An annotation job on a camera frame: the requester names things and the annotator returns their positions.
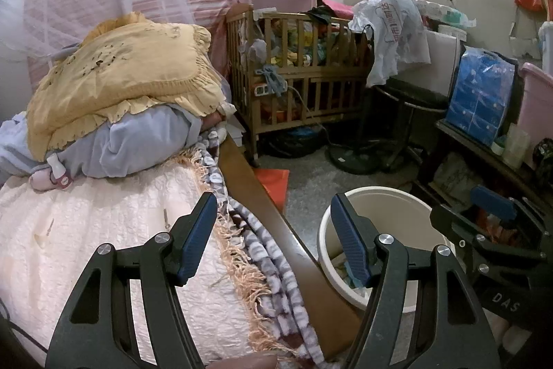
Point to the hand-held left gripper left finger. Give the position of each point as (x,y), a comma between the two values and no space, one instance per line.
(196,239)

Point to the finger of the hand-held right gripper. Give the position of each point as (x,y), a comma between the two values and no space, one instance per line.
(458,224)
(494,204)

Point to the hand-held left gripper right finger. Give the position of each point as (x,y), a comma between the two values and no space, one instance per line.
(352,239)

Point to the white plastic bucket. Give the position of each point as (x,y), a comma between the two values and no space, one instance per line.
(401,209)

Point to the tape roll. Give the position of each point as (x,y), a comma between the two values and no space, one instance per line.
(500,146)

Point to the clear plastic cup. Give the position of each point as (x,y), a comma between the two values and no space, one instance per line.
(516,146)

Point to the dark wooden table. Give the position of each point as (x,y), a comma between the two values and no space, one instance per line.
(466,144)

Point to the black round fan base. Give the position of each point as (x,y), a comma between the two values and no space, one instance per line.
(367,159)

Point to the red paper sheet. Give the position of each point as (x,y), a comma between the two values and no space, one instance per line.
(274,187)

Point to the blue tissue pack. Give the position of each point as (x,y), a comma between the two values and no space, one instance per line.
(479,96)

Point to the pink embroidered blanket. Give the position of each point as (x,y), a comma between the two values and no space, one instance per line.
(86,248)

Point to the pink plastic bin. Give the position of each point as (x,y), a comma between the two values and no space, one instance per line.
(535,101)

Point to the grey-blue quilt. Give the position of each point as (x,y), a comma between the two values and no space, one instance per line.
(138,144)

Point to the black bag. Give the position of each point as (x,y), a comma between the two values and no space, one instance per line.
(293,142)

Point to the small white bottle pink label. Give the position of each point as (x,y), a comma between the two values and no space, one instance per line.
(58,172)

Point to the small pink pouch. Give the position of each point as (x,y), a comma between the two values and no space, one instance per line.
(41,182)

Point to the white power strip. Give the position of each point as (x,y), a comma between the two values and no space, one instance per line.
(270,89)

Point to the blue cloth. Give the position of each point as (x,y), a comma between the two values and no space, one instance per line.
(272,75)

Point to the wooden baby crib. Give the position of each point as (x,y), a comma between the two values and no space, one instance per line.
(302,62)

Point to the white packet pack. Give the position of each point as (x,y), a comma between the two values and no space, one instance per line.
(449,14)

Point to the white plastic bag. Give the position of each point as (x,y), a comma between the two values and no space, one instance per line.
(389,32)

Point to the wooden bed frame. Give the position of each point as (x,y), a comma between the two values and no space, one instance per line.
(281,230)

